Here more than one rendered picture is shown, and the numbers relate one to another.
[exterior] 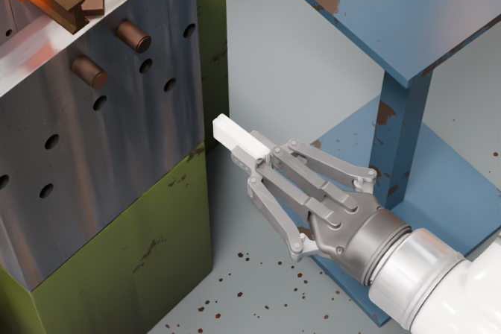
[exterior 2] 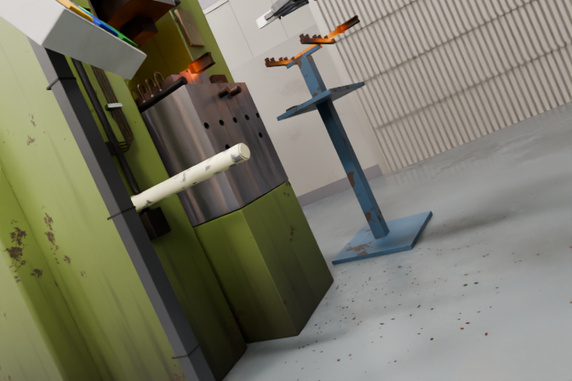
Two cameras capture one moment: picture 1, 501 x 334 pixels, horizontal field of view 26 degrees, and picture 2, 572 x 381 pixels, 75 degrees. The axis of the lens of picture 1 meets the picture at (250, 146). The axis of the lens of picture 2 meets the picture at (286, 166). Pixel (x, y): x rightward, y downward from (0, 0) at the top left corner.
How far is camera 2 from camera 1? 1.53 m
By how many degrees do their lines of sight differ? 56
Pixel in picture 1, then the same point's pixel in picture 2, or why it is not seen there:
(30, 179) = (219, 134)
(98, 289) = (276, 238)
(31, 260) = (234, 185)
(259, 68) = not seen: hidden behind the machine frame
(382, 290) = not seen: outside the picture
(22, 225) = not seen: hidden behind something
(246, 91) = not seen: hidden behind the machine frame
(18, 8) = (194, 81)
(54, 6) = (203, 64)
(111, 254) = (272, 217)
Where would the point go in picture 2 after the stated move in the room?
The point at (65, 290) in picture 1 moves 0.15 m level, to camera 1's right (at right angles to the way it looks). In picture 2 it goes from (258, 223) to (296, 204)
